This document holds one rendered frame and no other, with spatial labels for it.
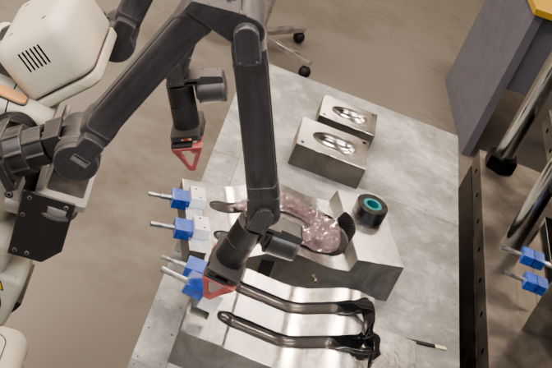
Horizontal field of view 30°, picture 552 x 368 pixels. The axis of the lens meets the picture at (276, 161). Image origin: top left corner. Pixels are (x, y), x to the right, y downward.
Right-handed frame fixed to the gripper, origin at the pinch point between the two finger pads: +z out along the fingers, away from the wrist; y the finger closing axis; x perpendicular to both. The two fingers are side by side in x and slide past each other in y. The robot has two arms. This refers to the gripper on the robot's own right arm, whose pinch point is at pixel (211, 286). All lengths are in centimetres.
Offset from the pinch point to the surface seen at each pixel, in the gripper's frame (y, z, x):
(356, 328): 7.5, 0.6, -31.4
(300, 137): 82, 18, -13
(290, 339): 2.6, 6.7, -20.1
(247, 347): -4.2, 6.8, -12.1
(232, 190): 48, 17, 0
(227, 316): 2.3, 8.3, -6.5
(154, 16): 278, 137, 46
